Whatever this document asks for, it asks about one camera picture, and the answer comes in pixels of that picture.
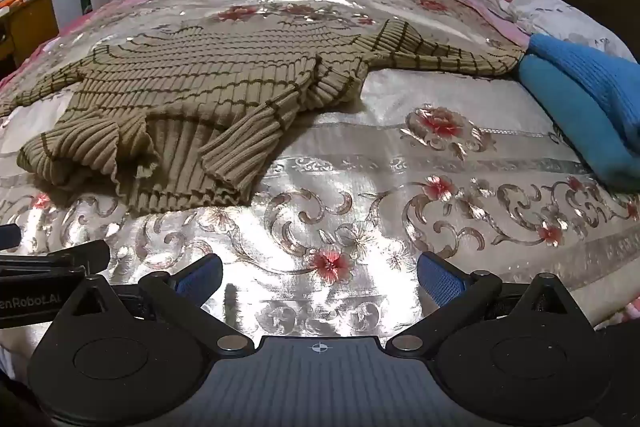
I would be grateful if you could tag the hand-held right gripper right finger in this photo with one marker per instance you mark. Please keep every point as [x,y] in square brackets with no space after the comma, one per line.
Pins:
[440,284]

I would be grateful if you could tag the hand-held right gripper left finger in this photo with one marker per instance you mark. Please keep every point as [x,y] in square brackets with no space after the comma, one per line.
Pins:
[200,281]

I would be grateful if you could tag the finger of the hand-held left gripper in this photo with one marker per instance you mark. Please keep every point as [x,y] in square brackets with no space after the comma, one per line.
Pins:
[60,256]
[9,236]

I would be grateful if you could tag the tan striped knitted sweater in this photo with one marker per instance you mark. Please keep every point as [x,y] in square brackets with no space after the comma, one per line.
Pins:
[200,82]

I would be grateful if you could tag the silver floral bedspread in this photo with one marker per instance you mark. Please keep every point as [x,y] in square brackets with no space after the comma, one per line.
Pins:
[360,167]

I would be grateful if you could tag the wooden cabinet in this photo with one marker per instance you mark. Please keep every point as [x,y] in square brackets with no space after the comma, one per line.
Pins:
[30,32]

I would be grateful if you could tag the teal folded garment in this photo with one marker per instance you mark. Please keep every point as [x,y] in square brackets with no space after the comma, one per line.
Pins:
[575,122]

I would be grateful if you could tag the orange item on cabinet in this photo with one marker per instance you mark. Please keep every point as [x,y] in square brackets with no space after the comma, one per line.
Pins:
[15,1]

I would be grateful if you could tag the blue knitted garment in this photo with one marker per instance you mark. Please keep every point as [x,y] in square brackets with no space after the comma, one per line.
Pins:
[595,72]

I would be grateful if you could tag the white pink floral pillow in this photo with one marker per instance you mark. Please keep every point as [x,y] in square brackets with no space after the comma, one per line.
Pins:
[550,12]

